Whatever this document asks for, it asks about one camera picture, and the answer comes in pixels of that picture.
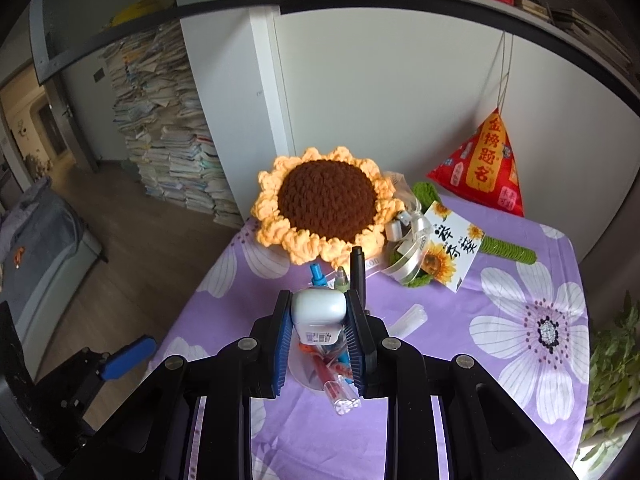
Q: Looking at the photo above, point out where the translucent plastic cup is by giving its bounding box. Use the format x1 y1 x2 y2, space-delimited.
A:
288 339 360 404

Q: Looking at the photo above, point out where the purple floral tablecloth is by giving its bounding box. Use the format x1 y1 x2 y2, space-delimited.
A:
155 197 589 479

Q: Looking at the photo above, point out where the red pen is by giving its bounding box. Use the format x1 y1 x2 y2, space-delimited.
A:
311 356 343 399

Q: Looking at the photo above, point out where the green pen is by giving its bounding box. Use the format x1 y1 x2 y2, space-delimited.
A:
334 266 350 292

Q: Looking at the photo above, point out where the stack of papers and books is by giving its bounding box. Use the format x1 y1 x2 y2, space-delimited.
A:
102 21 244 229

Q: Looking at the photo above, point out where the crochet sunflower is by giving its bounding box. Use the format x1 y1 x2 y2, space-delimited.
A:
250 146 406 269

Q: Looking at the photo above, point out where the orange pen cap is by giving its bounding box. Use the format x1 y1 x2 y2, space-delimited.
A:
297 342 346 361

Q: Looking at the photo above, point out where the black marker pen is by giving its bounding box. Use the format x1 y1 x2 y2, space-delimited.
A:
350 246 366 308

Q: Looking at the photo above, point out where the sunflower greeting card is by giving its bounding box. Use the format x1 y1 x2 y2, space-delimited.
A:
421 200 485 292

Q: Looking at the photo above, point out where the green potted plant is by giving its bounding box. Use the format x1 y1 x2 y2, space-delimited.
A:
575 294 639 472

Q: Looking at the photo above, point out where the red triangular pouch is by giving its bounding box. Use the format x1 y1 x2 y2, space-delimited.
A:
427 107 524 217

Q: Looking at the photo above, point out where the white correction tape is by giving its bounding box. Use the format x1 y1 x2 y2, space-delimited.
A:
291 287 347 346

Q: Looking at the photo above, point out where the blue pen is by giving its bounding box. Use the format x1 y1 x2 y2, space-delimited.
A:
310 263 350 378

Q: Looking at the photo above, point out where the green crochet stem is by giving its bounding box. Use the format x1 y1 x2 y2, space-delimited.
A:
412 181 537 264

